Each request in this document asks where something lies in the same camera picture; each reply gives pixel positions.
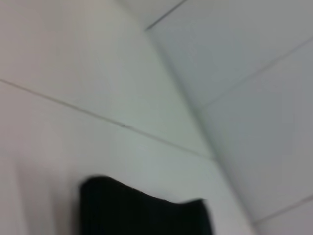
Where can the black shirt with FREE print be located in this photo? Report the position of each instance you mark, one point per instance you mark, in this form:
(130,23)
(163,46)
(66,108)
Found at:
(141,213)

